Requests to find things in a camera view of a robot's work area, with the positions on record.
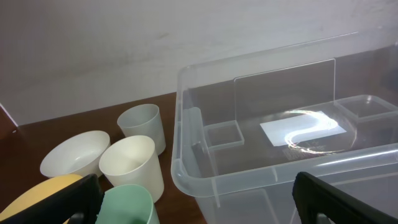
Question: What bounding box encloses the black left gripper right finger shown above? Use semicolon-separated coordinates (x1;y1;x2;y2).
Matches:
292;172;397;224

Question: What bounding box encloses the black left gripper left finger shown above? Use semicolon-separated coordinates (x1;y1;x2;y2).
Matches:
1;174;104;224

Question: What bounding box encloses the white label in container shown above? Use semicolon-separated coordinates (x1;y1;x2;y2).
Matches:
260;110;346;147

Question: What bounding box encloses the clear plastic storage container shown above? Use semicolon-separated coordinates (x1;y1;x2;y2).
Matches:
171;26;397;223

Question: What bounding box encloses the small yellow bowl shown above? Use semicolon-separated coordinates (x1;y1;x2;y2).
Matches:
1;174;83;221

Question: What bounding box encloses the mint green plastic cup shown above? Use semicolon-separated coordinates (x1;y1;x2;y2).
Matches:
95;184;160;224

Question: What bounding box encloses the small white bowl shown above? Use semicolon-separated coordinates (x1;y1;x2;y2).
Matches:
40;131;111;178

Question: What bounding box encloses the cream plastic cup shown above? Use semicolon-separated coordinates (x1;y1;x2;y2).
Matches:
99;135;164;202

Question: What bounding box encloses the grey plastic cup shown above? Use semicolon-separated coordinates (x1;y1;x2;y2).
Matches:
117;104;166;155

